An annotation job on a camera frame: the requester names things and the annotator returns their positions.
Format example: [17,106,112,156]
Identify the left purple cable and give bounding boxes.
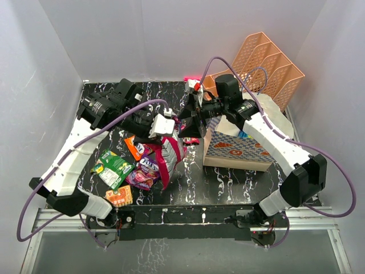
[16,99,172,249]

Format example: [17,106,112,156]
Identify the blue snack bag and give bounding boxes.
[238,131,253,139]

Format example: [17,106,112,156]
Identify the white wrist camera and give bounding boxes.
[149,108,176,139]
[185,79,204,106]

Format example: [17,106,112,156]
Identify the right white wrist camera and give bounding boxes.
[185,79,204,106]

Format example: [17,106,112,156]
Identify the small orange snack pack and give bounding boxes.
[106,185,133,208]

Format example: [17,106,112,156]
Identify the orange Fox's fruits candy bag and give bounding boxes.
[124,135,153,161]

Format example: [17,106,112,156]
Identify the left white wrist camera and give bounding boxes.
[149,108,176,139]

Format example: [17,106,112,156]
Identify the pink marker pen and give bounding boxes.
[184,76,201,82]

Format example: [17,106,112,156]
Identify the purple cable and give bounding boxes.
[199,56,357,248]
[16,99,172,249]

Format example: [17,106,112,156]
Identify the blue checkered paper bag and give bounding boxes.
[203,94,294,171]

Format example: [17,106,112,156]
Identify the small red candy packet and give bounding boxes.
[183,137,200,146]

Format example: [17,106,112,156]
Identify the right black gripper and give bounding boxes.
[177,94,228,138]

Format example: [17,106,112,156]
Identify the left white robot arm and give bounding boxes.
[29,78,151,228]

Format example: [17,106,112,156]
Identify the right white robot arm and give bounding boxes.
[179,74,327,227]

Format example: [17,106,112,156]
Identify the black front mounting rail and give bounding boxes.
[87,205,288,241]

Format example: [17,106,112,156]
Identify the purple Fox's berries candy bag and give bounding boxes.
[125,155,160,191]

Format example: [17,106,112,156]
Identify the magenta snack bag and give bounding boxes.
[147,136,186,190]

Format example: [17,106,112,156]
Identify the peach plastic desk organizer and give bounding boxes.
[201,31,306,112]

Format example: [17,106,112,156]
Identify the green Fox's candy bag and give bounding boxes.
[91,150,135,191]

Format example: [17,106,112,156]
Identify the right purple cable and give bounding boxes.
[199,56,357,248]

